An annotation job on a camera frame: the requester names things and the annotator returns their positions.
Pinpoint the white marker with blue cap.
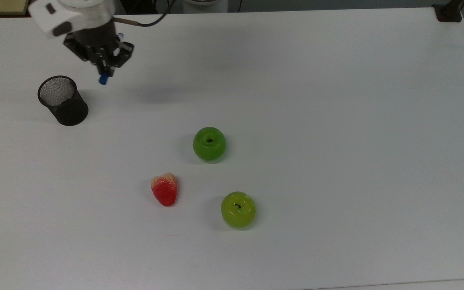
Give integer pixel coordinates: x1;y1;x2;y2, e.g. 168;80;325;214
99;33;125;85

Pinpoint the red toy strawberry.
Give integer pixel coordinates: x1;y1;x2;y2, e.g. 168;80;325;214
151;173;178;207

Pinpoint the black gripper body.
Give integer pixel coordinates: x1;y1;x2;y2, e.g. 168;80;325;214
63;22;135;75

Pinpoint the black table clamp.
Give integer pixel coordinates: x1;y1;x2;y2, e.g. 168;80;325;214
433;0;464;23

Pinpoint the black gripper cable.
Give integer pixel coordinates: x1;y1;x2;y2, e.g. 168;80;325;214
113;0;177;28

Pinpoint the dark green toy apple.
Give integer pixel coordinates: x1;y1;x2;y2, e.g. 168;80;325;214
193;126;227;162

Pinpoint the black mesh pen cup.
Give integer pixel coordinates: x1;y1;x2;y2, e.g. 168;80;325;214
37;75;89;126

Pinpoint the yellow-green toy apple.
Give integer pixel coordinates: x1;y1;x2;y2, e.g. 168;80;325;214
221;191;257;229

